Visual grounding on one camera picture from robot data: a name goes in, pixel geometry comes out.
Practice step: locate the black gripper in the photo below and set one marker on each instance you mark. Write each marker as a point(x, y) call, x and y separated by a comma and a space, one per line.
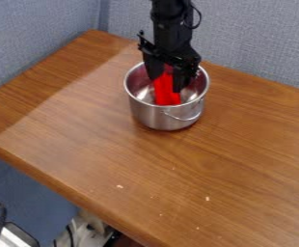
point(176, 19)

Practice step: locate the red block object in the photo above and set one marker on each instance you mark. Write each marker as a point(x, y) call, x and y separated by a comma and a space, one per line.
point(165, 95)

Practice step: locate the silver metal pot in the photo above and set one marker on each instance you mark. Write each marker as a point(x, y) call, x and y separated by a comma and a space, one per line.
point(165, 117)

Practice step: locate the white object under table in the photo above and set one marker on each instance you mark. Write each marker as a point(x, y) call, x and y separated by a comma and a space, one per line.
point(86, 231)

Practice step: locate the striped grey white object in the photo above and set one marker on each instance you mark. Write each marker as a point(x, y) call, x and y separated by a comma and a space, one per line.
point(16, 237)

